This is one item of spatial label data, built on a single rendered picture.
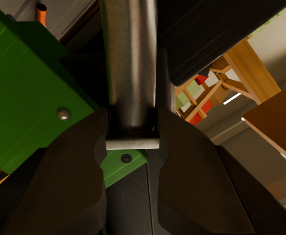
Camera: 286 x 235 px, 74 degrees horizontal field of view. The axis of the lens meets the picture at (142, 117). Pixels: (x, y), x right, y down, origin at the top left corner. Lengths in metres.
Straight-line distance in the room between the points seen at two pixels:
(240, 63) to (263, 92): 0.16
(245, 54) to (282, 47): 9.08
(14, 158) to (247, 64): 0.88
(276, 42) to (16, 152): 9.86
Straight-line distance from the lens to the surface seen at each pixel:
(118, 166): 0.18
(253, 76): 0.95
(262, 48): 9.72
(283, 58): 10.04
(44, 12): 0.58
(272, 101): 0.72
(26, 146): 0.20
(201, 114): 3.56
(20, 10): 0.57
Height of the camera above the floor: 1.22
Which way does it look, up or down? 6 degrees up
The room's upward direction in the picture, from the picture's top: 141 degrees clockwise
